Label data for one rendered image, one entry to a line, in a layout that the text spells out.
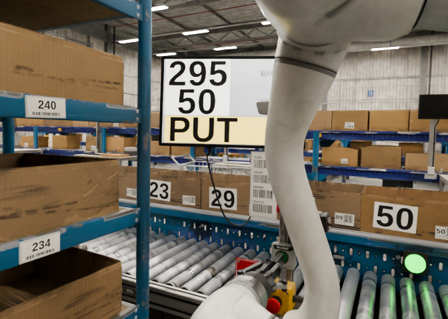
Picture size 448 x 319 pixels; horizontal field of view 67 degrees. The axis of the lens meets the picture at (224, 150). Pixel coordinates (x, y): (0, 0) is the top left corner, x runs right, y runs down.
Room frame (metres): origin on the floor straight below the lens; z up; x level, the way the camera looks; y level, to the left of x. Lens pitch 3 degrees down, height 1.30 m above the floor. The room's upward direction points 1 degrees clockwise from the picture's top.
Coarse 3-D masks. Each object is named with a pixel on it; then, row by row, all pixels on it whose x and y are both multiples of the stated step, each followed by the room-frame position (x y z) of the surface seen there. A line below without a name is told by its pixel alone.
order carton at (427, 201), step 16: (368, 192) 1.68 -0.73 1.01; (384, 192) 1.65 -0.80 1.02; (400, 192) 1.62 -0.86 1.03; (416, 192) 1.59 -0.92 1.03; (432, 192) 1.56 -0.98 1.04; (368, 208) 1.41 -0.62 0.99; (432, 208) 1.31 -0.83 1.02; (368, 224) 1.41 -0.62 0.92; (432, 224) 1.31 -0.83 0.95; (432, 240) 1.31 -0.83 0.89
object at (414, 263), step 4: (408, 256) 1.28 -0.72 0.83; (412, 256) 1.27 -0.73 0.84; (416, 256) 1.27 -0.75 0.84; (420, 256) 1.26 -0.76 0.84; (408, 260) 1.28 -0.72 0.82; (412, 260) 1.27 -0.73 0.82; (416, 260) 1.26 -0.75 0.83; (420, 260) 1.26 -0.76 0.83; (424, 260) 1.26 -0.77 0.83; (408, 264) 1.28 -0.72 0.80; (412, 264) 1.27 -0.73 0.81; (416, 264) 1.26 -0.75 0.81; (420, 264) 1.26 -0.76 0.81; (424, 264) 1.25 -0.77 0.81; (408, 268) 1.28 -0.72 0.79; (412, 268) 1.27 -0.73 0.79; (416, 268) 1.26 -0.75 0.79; (420, 268) 1.26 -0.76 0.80; (424, 268) 1.25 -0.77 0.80; (416, 272) 1.27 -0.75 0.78
